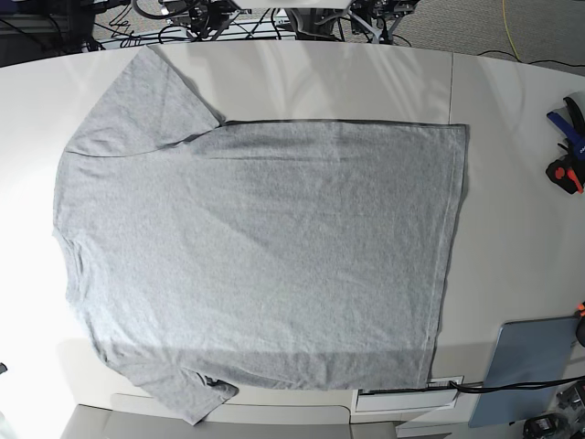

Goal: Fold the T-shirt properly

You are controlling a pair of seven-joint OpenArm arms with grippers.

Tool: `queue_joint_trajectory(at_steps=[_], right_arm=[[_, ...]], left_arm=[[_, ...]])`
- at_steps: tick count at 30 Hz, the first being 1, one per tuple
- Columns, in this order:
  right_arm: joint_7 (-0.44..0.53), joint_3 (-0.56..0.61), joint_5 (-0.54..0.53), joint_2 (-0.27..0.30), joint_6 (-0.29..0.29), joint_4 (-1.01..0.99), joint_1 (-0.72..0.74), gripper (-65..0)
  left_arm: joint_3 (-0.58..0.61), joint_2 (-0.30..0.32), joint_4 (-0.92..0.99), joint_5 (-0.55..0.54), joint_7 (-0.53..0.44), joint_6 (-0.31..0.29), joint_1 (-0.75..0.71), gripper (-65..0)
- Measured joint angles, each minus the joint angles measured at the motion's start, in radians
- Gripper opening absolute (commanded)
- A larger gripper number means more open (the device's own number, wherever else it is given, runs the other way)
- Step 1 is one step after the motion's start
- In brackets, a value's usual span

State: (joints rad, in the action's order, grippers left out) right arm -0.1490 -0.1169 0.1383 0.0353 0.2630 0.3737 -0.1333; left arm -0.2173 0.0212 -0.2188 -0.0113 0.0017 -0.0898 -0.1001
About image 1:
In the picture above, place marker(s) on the blue-grey flat board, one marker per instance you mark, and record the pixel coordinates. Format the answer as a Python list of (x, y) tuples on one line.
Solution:
[(525, 351)]

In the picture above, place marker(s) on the black red clamp tool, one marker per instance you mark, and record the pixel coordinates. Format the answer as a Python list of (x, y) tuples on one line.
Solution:
[(567, 173)]

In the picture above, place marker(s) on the grey T-shirt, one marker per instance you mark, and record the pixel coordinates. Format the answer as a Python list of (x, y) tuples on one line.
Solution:
[(301, 255)]

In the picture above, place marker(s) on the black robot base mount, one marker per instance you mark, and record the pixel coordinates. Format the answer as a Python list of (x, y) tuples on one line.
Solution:
[(311, 24)]

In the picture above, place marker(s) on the orange black tool at edge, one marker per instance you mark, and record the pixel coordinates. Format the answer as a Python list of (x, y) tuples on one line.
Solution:
[(580, 328)]

